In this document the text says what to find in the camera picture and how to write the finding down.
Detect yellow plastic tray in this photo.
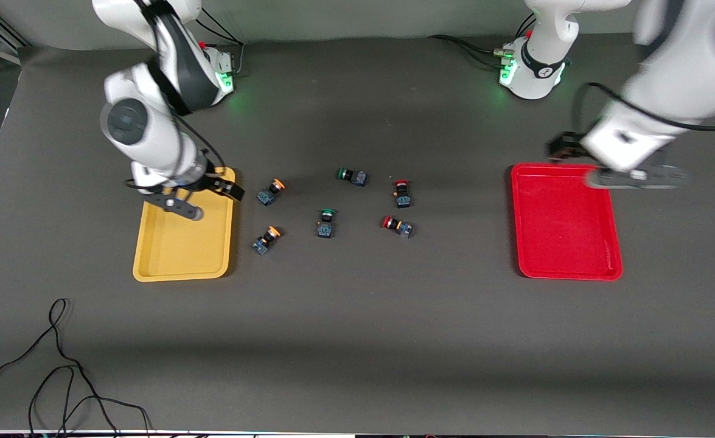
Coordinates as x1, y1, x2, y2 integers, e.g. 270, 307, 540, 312
132, 167, 237, 283

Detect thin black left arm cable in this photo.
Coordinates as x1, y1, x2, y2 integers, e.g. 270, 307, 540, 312
573, 82, 715, 142

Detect yellow cap push button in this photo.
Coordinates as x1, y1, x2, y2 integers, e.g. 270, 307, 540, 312
256, 178, 287, 207
251, 226, 282, 256

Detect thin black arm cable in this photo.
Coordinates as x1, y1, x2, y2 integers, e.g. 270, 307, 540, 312
170, 111, 226, 177
573, 82, 715, 142

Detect black left arm base cables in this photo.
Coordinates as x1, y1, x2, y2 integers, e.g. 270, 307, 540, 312
428, 34, 516, 69

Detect black right arm base cables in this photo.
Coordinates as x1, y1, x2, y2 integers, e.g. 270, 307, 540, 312
195, 6, 246, 77

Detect red plastic tray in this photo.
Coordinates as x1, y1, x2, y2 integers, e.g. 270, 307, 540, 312
511, 163, 624, 282

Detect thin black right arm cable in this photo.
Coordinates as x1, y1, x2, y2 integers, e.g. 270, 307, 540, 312
170, 111, 226, 177

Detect long black loose cable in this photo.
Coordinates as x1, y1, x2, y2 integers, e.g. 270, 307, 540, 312
0, 298, 152, 438

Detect black arm base cables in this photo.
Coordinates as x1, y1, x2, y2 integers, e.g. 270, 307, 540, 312
195, 6, 246, 77
428, 34, 516, 69

